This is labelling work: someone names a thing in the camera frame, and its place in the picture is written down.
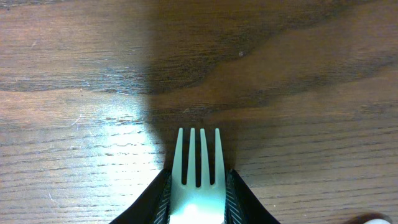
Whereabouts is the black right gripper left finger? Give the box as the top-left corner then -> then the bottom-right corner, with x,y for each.
109,169 -> 171,224

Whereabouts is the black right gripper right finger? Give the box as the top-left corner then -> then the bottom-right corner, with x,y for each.
224,169 -> 280,224

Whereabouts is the mint green plastic fork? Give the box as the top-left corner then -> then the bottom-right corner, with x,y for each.
169,128 -> 226,224

